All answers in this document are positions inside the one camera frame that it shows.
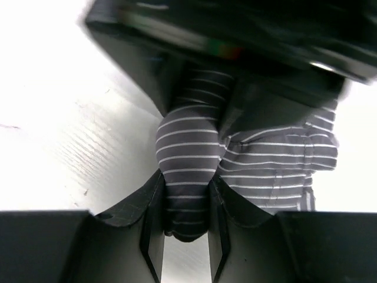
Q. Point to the grey striped underwear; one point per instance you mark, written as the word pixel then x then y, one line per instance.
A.
pixel 270 167

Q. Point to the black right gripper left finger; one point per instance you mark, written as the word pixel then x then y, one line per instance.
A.
pixel 132 236

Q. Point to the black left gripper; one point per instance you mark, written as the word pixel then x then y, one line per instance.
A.
pixel 291 57

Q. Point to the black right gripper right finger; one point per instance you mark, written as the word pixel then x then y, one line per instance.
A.
pixel 244 241

